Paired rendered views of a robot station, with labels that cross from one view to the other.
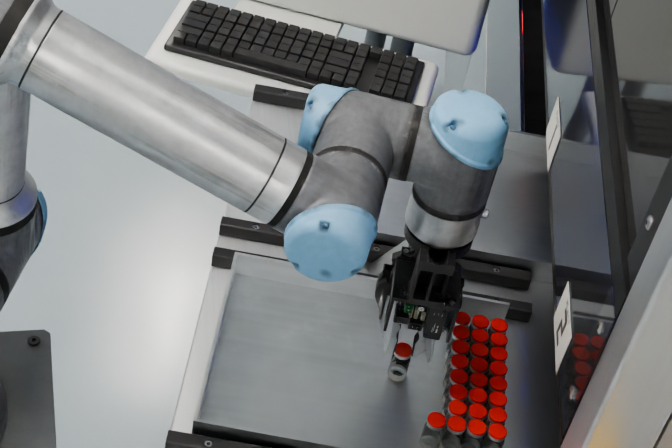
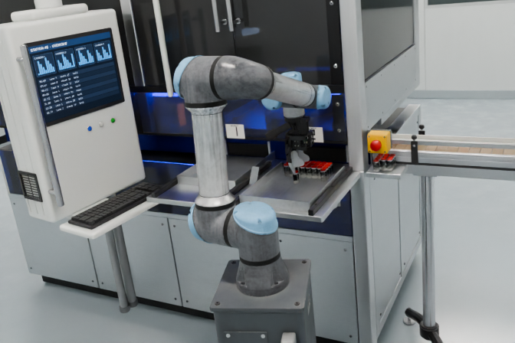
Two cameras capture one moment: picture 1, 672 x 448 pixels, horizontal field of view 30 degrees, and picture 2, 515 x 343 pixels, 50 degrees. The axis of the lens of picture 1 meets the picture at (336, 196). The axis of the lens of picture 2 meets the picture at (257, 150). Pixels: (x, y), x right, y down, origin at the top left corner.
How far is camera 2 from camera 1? 1.62 m
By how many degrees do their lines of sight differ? 55
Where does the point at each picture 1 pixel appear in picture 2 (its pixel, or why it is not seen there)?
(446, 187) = not seen: hidden behind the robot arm
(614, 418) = (362, 110)
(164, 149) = (297, 89)
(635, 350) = (360, 86)
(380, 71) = (145, 187)
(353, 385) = (297, 188)
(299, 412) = (305, 196)
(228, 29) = (96, 211)
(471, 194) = not seen: hidden behind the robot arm
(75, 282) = not seen: outside the picture
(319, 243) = (326, 93)
